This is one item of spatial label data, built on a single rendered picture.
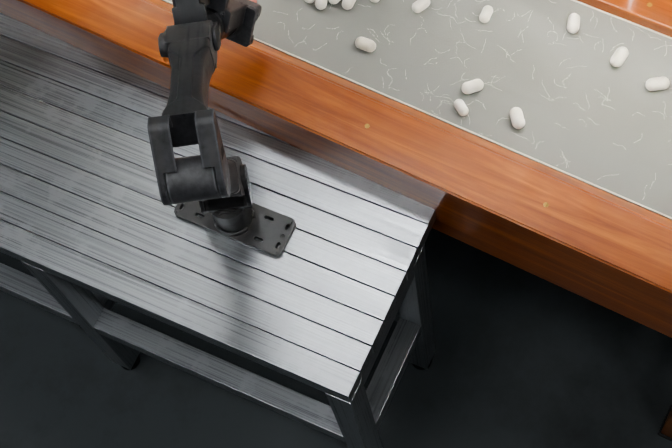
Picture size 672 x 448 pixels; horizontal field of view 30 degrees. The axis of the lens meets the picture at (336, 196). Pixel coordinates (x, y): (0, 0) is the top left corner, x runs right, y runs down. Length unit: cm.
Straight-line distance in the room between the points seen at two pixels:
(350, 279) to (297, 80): 34
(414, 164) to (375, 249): 16
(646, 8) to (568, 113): 22
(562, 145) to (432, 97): 23
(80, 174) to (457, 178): 65
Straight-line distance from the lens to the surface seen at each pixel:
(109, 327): 245
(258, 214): 208
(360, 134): 202
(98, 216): 215
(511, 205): 196
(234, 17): 198
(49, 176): 221
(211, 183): 170
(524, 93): 208
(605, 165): 203
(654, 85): 208
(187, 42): 184
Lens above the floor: 256
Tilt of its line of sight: 65 degrees down
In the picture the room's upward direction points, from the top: 14 degrees counter-clockwise
